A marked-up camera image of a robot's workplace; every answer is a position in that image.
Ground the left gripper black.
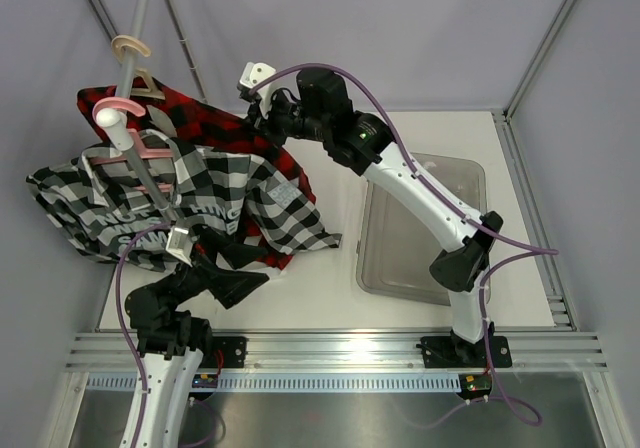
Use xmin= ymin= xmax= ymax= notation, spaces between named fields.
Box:
xmin=160 ymin=227 xmax=268 ymax=307

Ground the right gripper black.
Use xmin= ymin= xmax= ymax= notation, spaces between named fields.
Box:
xmin=242 ymin=90 xmax=329 ymax=150

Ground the red black plaid shirt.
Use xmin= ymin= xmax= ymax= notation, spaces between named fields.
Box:
xmin=76 ymin=79 xmax=316 ymax=270

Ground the beige plastic hanger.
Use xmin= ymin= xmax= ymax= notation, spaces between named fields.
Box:
xmin=111 ymin=35 xmax=165 ymax=100

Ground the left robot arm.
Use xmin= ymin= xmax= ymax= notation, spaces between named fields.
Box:
xmin=116 ymin=223 xmax=269 ymax=447

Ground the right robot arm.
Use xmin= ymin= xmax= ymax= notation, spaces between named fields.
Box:
xmin=238 ymin=63 xmax=503 ymax=366

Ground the pink plastic hanger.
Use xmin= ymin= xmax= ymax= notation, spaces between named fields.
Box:
xmin=89 ymin=97 xmax=173 ymax=193

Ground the grey black plaid shirt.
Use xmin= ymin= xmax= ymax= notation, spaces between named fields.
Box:
xmin=26 ymin=130 xmax=340 ymax=272

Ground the grey clothes rack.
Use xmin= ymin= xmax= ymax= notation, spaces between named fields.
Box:
xmin=94 ymin=0 xmax=286 ymax=279

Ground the clear plastic bin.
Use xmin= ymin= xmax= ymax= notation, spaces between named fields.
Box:
xmin=356 ymin=153 xmax=487 ymax=306

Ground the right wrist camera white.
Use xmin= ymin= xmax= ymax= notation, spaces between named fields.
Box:
xmin=237 ymin=62 xmax=276 ymax=118

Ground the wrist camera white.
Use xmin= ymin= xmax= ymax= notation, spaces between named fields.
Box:
xmin=237 ymin=62 xmax=276 ymax=118
xmin=165 ymin=223 xmax=194 ymax=266

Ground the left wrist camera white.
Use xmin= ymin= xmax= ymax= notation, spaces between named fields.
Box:
xmin=165 ymin=223 xmax=194 ymax=266

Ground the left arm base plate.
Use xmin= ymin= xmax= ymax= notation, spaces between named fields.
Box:
xmin=189 ymin=335 xmax=250 ymax=402

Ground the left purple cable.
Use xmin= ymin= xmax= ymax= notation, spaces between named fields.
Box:
xmin=115 ymin=240 xmax=221 ymax=448

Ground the aluminium front rail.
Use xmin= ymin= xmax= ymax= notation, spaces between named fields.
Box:
xmin=64 ymin=330 xmax=608 ymax=373

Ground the slotted cable duct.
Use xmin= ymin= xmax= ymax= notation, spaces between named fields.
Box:
xmin=85 ymin=372 xmax=462 ymax=390

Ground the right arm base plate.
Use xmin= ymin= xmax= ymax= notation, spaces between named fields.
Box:
xmin=416 ymin=333 xmax=513 ymax=368

